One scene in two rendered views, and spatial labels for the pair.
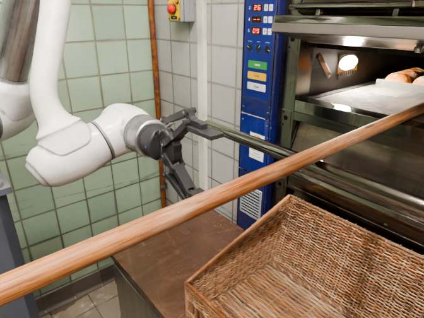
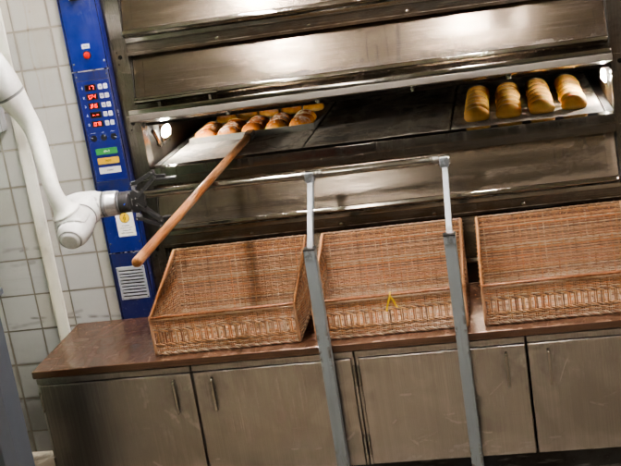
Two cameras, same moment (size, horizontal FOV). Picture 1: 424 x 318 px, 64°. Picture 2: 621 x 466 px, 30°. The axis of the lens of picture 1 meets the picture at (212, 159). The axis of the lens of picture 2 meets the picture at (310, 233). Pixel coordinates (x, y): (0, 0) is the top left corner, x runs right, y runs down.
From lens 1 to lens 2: 3.54 m
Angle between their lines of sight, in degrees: 39
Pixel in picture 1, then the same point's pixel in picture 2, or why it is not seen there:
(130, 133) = (107, 202)
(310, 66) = (149, 141)
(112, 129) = (92, 204)
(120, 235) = (186, 205)
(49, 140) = (75, 214)
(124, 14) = not seen: outside the picture
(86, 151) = (91, 218)
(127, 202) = not seen: outside the picture
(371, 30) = (202, 109)
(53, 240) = not seen: outside the picture
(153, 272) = (94, 359)
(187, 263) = (115, 346)
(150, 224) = (188, 202)
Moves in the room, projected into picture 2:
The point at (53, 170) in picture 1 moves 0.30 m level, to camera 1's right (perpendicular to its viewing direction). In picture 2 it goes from (84, 231) to (157, 207)
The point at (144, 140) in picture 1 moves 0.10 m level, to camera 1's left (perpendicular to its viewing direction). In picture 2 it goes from (122, 201) to (97, 208)
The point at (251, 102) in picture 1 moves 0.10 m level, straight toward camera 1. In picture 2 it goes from (108, 185) to (119, 187)
